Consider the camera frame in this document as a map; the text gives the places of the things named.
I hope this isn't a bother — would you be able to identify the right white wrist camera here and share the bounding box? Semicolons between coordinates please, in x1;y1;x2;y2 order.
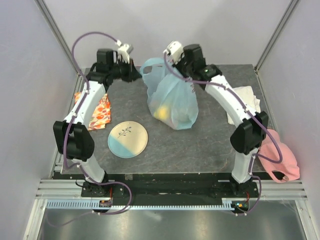
163;41;184;64

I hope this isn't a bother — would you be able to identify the pink cap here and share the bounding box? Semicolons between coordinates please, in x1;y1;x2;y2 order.
257;128;300;183

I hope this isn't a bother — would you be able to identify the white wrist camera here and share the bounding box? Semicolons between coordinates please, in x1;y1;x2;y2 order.
163;41;184;64
117;41;134;64

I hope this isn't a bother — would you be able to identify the light blue plastic bag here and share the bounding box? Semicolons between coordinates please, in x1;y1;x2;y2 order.
139;57;199;130

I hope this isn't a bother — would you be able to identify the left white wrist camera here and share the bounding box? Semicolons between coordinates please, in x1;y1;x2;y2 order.
117;41;134;64

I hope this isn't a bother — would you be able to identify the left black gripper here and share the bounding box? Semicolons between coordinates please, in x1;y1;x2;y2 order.
109;57;142;83

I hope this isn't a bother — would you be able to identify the purple cable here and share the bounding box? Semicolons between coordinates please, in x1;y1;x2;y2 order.
163;53;285;163
46;31;133;227

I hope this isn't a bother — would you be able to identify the floral orange napkin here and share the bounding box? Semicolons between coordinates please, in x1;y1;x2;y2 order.
85;93;111;131

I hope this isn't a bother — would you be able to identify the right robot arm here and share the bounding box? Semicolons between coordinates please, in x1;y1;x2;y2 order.
167;42;269;197

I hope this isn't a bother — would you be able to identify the slotted cable duct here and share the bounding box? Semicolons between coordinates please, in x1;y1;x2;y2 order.
46;199;236;211

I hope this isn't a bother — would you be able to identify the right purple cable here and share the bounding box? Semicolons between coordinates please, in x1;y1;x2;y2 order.
163;53;285;163

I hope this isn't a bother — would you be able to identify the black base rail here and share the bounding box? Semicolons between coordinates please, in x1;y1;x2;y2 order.
81;172;259;198

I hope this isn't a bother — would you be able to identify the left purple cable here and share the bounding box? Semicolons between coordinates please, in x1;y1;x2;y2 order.
46;31;133;227

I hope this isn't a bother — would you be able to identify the cream and blue plate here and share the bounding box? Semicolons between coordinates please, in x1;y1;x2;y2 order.
107;121;148;159

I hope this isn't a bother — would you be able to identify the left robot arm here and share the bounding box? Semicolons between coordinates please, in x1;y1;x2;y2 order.
53;44;141;197

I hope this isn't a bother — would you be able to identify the right aluminium frame post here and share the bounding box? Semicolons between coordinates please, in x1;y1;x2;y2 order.
254;0;300;74

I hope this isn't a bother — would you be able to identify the aluminium frame post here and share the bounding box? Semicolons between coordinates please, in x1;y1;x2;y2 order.
34;0;80;76
254;0;300;74

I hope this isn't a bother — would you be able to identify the white folded cloth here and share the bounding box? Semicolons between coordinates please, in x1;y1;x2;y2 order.
226;86;261;125

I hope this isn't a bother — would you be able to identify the left aluminium frame post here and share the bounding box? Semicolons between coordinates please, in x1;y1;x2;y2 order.
34;0;80;76

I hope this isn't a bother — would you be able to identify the yellow fake mango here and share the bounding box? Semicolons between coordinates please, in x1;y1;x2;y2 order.
153;104;171;121

